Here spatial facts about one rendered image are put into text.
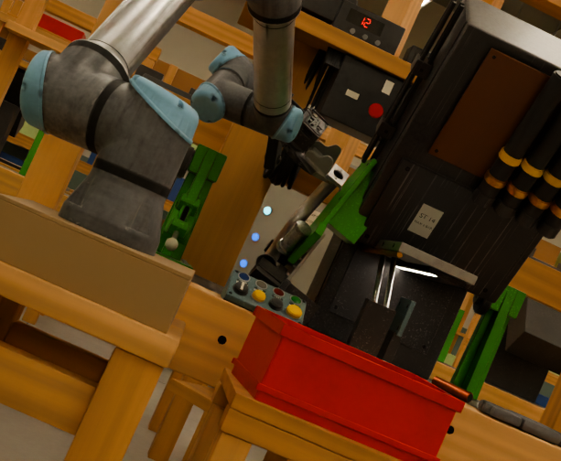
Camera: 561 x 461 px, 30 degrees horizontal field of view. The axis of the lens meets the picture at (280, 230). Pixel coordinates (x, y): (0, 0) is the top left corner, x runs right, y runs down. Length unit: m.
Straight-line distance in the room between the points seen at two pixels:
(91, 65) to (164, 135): 0.17
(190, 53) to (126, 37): 10.54
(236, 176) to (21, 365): 1.15
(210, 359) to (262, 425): 0.34
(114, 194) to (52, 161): 0.99
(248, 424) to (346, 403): 0.15
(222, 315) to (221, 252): 0.61
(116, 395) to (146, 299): 0.13
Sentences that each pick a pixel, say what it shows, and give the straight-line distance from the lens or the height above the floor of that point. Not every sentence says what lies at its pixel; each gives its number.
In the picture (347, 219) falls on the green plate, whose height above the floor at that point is 1.14.
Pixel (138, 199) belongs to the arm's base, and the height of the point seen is 1.00.
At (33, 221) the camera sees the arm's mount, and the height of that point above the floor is 0.91.
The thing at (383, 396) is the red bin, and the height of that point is 0.88.
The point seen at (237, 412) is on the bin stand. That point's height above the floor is 0.77.
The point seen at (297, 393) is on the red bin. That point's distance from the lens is 1.58.
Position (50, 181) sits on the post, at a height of 0.96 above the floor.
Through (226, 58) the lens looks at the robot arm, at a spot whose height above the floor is 1.34.
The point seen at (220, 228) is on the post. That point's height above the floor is 1.02.
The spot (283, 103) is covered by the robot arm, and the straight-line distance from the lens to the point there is 2.04.
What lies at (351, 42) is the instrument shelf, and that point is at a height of 1.52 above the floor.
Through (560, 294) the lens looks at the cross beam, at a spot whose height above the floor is 1.22.
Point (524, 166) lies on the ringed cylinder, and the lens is 2.03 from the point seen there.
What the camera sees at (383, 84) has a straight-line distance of 2.43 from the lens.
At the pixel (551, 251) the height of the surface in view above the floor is 2.14.
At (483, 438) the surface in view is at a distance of 1.99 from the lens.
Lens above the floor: 0.99
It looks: 2 degrees up
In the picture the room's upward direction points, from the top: 24 degrees clockwise
